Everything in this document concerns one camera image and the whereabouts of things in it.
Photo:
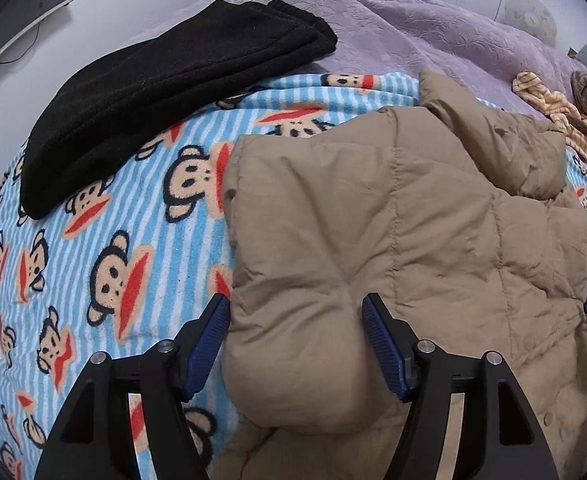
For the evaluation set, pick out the purple quilted bedspread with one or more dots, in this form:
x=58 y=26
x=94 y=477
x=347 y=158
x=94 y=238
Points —
x=384 y=36

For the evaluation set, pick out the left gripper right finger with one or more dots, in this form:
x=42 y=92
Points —
x=474 y=404

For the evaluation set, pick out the black folded garment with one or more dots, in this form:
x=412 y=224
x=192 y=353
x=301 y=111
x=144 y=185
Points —
x=110 y=108

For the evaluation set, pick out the tan puffer jacket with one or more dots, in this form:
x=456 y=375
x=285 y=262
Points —
x=460 y=216

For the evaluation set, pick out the beige striped brown garment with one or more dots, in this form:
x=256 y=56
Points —
x=569 y=115

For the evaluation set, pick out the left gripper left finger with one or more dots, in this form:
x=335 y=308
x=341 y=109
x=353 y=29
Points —
x=92 y=437

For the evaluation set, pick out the blue monkey print blanket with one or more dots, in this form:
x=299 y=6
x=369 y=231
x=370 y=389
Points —
x=125 y=261

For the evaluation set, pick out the white round pillow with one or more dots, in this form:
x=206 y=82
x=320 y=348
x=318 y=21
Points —
x=530 y=16

